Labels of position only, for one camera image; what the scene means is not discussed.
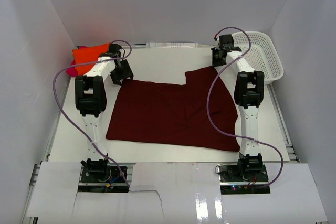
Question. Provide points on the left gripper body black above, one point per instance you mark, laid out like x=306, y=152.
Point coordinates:
x=122, y=72

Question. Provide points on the folded orange t shirt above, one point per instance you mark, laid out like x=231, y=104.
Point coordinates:
x=86, y=55

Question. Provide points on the folded pink t shirt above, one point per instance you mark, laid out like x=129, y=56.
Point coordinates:
x=72, y=72

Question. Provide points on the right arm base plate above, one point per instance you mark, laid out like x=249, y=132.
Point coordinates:
x=233, y=182

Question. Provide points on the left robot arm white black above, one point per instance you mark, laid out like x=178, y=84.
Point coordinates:
x=91, y=102

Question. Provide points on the white perforated plastic basket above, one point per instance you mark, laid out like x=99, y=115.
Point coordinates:
x=264, y=57

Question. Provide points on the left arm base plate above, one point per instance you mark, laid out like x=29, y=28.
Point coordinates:
x=99, y=181

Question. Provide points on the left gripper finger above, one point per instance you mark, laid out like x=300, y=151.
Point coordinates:
x=127, y=71
x=117, y=77

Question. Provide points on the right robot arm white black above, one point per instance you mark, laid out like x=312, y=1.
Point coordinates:
x=248, y=95

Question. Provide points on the dark red t shirt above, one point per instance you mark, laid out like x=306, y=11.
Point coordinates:
x=200, y=113

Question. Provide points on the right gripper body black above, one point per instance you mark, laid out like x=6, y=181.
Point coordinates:
x=218, y=57

